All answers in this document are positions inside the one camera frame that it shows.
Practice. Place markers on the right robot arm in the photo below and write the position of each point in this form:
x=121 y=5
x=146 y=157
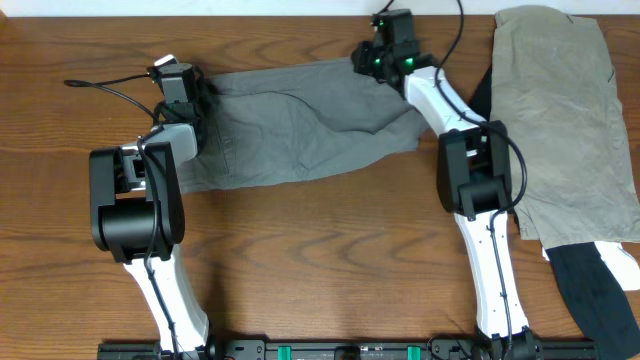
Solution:
x=473 y=184

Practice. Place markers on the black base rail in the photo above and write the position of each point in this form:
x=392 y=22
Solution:
x=434 y=349

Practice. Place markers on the grey shorts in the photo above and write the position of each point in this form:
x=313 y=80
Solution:
x=298 y=123

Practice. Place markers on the white garment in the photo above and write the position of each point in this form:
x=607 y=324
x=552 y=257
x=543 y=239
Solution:
x=620 y=262

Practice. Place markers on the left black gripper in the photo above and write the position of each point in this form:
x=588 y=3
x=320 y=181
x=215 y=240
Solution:
x=207 y=103

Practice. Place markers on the khaki shorts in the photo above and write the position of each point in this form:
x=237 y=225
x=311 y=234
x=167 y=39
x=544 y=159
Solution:
x=554 y=87

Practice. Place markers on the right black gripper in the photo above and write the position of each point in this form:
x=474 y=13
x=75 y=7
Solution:
x=365 y=61

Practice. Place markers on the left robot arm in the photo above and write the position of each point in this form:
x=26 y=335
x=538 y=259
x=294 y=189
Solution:
x=137 y=215

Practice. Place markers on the black garment with logo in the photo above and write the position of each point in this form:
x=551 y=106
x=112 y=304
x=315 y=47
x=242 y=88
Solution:
x=481 y=100

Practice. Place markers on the dark navy garment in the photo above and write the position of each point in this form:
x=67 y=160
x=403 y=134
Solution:
x=595 y=300

